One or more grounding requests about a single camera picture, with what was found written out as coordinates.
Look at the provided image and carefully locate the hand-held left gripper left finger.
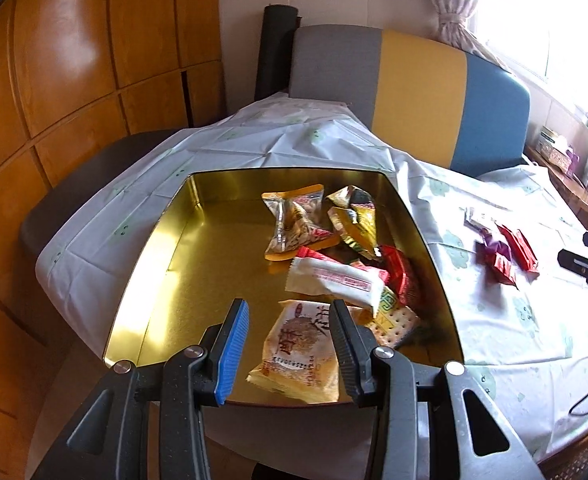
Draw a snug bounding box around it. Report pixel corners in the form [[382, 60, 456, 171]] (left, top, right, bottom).
[[28, 298, 251, 480]]

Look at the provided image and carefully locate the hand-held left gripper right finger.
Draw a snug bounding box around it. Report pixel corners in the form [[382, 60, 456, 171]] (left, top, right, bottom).
[[330, 299, 547, 480]]

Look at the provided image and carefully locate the pastry snack packet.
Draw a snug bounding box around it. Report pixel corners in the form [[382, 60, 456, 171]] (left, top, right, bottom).
[[246, 299, 342, 406]]

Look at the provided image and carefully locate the green-edged cracker packet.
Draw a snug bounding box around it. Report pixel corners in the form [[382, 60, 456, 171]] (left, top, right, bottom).
[[366, 287, 421, 350]]

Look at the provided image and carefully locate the red snack packet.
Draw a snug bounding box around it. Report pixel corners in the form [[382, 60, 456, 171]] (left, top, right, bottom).
[[483, 251, 519, 287], [496, 222, 541, 275], [379, 244, 422, 307], [296, 246, 337, 265]]

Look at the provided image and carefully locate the white red-print snack packet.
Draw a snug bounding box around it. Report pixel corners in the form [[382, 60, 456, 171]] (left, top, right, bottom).
[[285, 255, 391, 312]]

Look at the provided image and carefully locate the gold tin box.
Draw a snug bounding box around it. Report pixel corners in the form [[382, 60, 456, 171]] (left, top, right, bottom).
[[102, 170, 465, 408]]

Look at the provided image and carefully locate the purple snack packet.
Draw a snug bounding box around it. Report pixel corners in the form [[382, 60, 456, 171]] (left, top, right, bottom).
[[476, 226, 511, 261]]

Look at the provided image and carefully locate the white nut-print snack packet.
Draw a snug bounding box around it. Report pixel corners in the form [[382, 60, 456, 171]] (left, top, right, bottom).
[[463, 205, 500, 231]]

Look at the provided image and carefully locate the yellow gold snack packet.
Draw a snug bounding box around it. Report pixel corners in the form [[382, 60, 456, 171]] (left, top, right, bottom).
[[326, 185, 379, 259]]

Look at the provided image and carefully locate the orange-edged clear snack packet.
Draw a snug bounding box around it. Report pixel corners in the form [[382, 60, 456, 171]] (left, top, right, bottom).
[[261, 185, 339, 262]]

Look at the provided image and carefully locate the wooden side table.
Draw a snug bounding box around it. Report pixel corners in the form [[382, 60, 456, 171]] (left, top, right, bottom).
[[524, 157, 588, 228]]

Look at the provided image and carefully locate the tissue box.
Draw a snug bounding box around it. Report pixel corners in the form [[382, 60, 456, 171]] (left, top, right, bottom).
[[536, 127, 580, 176]]

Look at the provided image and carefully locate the white plastic tablecloth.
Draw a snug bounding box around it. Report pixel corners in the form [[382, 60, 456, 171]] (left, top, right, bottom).
[[34, 92, 588, 471]]

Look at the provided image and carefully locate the dark brown stool seat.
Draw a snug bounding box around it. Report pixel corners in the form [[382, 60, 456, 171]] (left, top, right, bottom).
[[20, 127, 185, 261]]

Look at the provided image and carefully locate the window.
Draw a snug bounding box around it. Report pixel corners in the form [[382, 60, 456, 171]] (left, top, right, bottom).
[[474, 0, 588, 126]]

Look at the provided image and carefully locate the grey yellow blue chair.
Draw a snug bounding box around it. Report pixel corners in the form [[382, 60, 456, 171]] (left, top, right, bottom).
[[288, 24, 532, 178]]

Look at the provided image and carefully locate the black rolled mat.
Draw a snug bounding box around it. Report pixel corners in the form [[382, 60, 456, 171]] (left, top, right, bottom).
[[255, 5, 302, 101]]

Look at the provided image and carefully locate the wooden wardrobe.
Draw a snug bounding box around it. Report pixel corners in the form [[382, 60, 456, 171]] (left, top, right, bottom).
[[0, 0, 227, 480]]

